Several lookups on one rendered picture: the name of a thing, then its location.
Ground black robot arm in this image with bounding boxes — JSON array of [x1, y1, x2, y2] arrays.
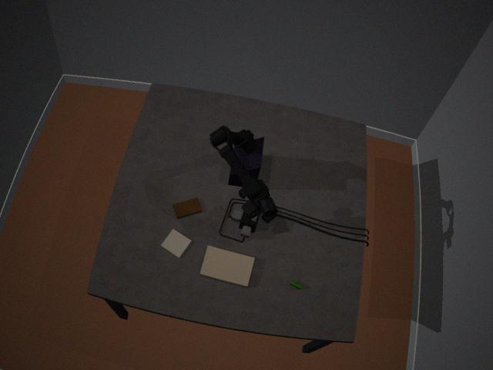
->
[[210, 125, 278, 218]]

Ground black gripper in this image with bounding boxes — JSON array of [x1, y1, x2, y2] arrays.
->
[[239, 188, 277, 224]]

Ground small green bar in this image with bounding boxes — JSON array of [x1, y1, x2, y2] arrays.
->
[[290, 282, 302, 290]]

